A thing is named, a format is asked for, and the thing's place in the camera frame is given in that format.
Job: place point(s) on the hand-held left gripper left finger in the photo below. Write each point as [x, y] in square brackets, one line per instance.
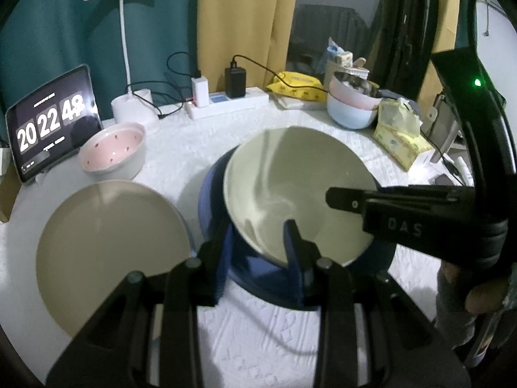
[226, 258]

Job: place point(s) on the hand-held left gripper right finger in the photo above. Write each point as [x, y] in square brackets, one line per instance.
[291, 258]

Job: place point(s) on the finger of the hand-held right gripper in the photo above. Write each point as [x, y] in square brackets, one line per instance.
[343, 199]

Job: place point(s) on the large dark blue bowl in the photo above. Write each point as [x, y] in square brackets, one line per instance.
[258, 287]

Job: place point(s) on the beige bowl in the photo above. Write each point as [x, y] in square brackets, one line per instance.
[291, 169]

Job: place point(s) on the beige plate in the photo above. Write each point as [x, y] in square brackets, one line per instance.
[109, 242]

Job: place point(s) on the white bowl pink inside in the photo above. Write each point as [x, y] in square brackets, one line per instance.
[113, 145]

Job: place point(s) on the person's right hand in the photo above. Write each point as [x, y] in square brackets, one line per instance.
[486, 296]

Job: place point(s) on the black smartphone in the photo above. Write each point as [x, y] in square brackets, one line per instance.
[445, 180]

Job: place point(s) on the white small box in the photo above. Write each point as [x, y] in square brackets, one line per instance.
[422, 161]

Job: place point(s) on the pale blue bowl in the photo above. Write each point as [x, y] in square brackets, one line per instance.
[349, 115]

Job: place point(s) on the yellow tissue pack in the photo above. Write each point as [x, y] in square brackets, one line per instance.
[398, 133]

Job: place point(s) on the steel thermos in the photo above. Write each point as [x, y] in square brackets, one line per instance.
[442, 125]

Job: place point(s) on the yellow wipes packet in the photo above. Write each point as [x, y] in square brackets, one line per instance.
[297, 87]

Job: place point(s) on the white storage basket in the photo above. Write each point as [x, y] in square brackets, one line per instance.
[347, 72]

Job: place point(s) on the yellow white small carton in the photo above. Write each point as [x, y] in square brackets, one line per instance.
[344, 58]

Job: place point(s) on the white power strip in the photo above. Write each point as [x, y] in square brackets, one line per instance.
[234, 103]

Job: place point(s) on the blue packet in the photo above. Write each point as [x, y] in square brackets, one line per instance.
[333, 52]

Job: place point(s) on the black charger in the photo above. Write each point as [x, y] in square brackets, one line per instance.
[235, 83]

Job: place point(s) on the white charger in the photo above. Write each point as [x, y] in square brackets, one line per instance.
[200, 91]

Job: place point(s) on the yellow curtain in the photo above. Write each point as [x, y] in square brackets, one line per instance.
[446, 16]
[242, 16]

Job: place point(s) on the tablet showing clock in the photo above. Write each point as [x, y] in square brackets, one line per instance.
[52, 125]

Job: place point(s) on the cardboard box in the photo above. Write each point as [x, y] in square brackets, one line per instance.
[8, 198]

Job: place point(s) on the white plug box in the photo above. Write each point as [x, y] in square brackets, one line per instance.
[4, 161]

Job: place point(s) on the teal curtain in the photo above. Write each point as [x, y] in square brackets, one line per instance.
[52, 28]

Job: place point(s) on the black window frame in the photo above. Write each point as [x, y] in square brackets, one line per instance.
[408, 20]

